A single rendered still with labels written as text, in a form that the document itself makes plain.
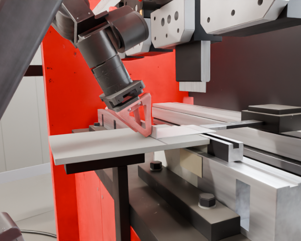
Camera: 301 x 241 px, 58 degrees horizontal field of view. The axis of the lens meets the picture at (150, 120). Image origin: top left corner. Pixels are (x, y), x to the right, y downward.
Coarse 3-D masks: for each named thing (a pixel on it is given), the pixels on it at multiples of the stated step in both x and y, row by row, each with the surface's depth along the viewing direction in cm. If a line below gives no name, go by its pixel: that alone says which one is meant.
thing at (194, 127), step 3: (186, 126) 60; (189, 126) 60; (192, 126) 60; (195, 126) 60; (198, 126) 60; (195, 129) 57; (198, 129) 57; (201, 129) 56; (204, 129) 56; (207, 129) 56; (204, 132) 53; (207, 132) 54
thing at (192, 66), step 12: (180, 48) 57; (192, 48) 53; (204, 48) 50; (180, 60) 57; (192, 60) 53; (204, 60) 51; (180, 72) 58; (192, 72) 53; (204, 72) 51; (180, 84) 60; (192, 84) 56; (204, 84) 51
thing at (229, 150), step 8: (216, 136) 51; (208, 144) 50; (216, 144) 47; (224, 144) 45; (232, 144) 45; (240, 144) 45; (208, 152) 50; (216, 152) 47; (224, 152) 45; (232, 152) 45; (240, 152) 45; (224, 160) 46; (232, 160) 45
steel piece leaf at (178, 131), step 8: (144, 128) 55; (152, 128) 51; (160, 128) 59; (168, 128) 58; (176, 128) 58; (184, 128) 58; (152, 136) 51; (160, 136) 51; (168, 136) 50; (176, 136) 51
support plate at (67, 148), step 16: (128, 128) 61; (64, 144) 47; (80, 144) 47; (96, 144) 46; (112, 144) 46; (128, 144) 46; (144, 144) 46; (160, 144) 45; (176, 144) 46; (192, 144) 47; (64, 160) 39; (80, 160) 40
